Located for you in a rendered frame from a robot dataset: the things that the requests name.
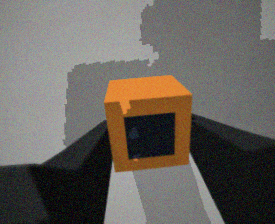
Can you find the orange block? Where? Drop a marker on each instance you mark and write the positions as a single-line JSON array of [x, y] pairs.
[[148, 122]]

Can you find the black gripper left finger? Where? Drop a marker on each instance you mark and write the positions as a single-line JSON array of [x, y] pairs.
[[70, 188]]

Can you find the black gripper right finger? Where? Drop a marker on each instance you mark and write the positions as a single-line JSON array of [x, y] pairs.
[[238, 168]]

